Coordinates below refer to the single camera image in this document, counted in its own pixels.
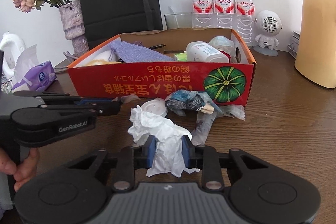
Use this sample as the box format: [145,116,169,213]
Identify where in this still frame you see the middle water bottle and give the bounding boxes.
[214,0,235,29]

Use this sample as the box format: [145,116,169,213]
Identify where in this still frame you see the small stacked boxes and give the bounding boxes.
[288,31,300,59]

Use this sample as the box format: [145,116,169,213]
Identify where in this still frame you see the white robot speaker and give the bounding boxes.
[253,10,282,57]

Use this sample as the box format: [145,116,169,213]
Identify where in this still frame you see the purple tissue pack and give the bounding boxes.
[12,45,56,93]

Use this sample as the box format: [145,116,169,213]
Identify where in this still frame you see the purple fabric pouch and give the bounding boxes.
[108,40,174,63]

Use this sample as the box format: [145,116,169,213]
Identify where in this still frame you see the purple ceramic vase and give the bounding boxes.
[59,0,89,57]

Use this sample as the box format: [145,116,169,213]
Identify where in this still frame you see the right water bottle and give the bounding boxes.
[235,0,255,48]

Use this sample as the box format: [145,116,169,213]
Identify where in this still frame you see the white round lid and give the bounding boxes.
[141,98,168,117]

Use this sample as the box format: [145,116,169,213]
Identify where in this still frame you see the clear glass cup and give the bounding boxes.
[164,6,193,30]

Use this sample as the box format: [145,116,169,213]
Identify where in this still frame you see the grey purple cord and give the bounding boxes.
[53,50,79,75]

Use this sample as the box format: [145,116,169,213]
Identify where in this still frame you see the yellow thermos jug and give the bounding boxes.
[294,0,335,89]

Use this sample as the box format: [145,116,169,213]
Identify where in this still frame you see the white cotton swab box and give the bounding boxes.
[186,41,229,63]

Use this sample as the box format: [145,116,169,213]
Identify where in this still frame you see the clear plastic wrapper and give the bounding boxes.
[191,105,245,145]

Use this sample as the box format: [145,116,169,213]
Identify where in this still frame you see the person left hand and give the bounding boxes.
[0,148,40,192]

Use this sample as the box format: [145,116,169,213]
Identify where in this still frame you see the blue snack wrapper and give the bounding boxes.
[165,90,215,115]

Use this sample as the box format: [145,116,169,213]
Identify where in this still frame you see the green tissue pack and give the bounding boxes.
[174,52,187,61]

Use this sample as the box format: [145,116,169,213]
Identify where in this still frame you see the red cardboard box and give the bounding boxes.
[67,28,256,105]

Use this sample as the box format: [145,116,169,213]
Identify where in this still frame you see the left water bottle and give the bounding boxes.
[192,0,213,28]

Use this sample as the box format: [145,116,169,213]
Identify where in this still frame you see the white tissue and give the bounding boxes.
[127,106,200,177]

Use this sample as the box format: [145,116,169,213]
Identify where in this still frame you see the white detergent jug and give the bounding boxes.
[1,31,26,80]

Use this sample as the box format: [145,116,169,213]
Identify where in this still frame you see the water bottle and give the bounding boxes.
[192,0,213,28]
[214,0,235,29]
[235,0,255,48]

